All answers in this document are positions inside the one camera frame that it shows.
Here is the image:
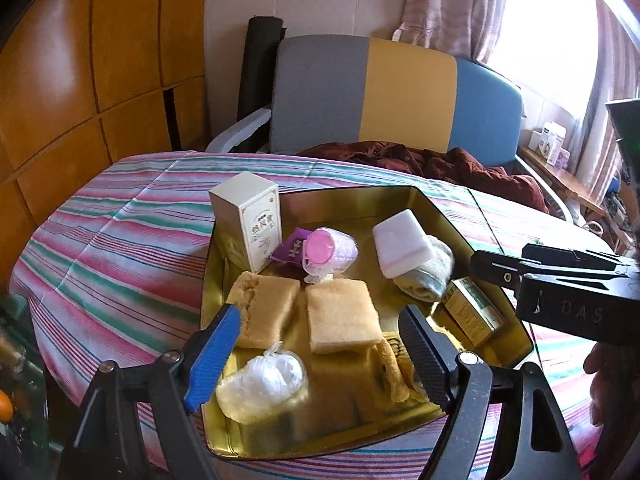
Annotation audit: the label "yellow tiger plush toy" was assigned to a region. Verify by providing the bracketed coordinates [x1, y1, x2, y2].
[366, 332, 431, 406]

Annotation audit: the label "wooden side shelf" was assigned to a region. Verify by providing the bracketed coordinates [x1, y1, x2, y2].
[518, 146, 605, 217]

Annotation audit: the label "white boxes on shelf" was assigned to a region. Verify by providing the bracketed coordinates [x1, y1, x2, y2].
[528, 122, 566, 166]

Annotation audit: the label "pink patterned curtain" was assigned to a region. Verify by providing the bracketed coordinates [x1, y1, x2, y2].
[392, 0, 506, 64]

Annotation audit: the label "small green box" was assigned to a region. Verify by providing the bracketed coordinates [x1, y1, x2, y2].
[442, 278, 506, 347]

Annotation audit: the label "pink plastic cup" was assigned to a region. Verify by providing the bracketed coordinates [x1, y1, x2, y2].
[302, 228, 359, 284]

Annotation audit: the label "clear plastic bag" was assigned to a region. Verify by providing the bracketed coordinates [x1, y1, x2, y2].
[215, 342, 308, 425]

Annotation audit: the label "dark red blanket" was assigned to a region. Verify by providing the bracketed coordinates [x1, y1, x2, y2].
[298, 141, 549, 214]

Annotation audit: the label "yellow sponge block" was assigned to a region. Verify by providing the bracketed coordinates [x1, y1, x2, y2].
[305, 278, 383, 354]

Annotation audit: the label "grey yellow blue headboard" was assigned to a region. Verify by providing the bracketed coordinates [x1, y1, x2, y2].
[270, 35, 523, 168]

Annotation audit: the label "gold metal tin box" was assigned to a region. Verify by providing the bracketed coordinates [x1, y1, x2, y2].
[199, 184, 535, 461]

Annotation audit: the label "wooden wardrobe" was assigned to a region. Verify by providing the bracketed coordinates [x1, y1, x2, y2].
[1, 0, 209, 276]

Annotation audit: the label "white carton box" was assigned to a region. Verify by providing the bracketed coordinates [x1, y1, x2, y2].
[208, 172, 282, 273]

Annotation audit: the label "orange fruit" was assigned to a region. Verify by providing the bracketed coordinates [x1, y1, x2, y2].
[0, 390, 14, 424]

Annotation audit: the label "pink white plush toy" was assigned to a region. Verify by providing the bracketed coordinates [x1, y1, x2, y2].
[393, 235, 454, 302]

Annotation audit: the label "person's right hand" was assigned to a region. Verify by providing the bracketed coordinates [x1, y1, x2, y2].
[582, 342, 639, 427]

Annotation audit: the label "white foam block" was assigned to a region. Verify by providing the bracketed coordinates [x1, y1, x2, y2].
[372, 209, 433, 280]

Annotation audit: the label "purple snack packet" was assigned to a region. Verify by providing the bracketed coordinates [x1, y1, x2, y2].
[270, 228, 311, 266]

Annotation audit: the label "white bed rail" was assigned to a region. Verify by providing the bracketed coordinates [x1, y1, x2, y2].
[205, 107, 271, 154]

